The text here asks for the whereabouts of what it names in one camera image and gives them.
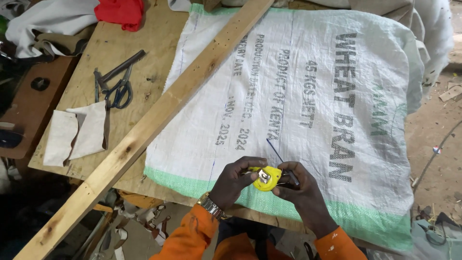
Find person's right hand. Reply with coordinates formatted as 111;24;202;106
272;161;339;239

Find person's left hand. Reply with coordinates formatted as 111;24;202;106
209;156;268;212

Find yellow tape measure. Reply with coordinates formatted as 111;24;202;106
248;166;283;192

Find blue pen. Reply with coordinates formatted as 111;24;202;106
266;138;300;187

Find metal wristwatch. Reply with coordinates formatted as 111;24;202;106
196;191;226;221

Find white woven sack green edges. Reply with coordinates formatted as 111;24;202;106
144;3;425;252

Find long wooden plank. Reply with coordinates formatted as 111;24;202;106
14;0;276;260

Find grey green bag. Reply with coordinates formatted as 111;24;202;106
411;212;462;260

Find folded white fabric piece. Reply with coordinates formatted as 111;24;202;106
43;100;110;168

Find metal hammer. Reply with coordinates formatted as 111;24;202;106
93;49;147;104

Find wood scrap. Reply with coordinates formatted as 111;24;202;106
438;83;462;103

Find red cloth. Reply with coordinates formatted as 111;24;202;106
94;0;145;33

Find brown board with hole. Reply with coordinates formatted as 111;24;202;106
0;55;79;160

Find white fleece fabric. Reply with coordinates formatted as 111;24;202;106
413;0;455;99

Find tan leather piece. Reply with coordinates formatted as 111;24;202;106
32;32;90;59

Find white cloth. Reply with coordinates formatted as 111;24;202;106
5;0;100;59

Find pile of beige straps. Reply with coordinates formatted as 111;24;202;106
115;200;171;247

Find grey cable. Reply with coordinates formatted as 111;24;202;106
412;120;462;193

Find black handled scissors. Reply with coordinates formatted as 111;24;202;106
104;64;134;110

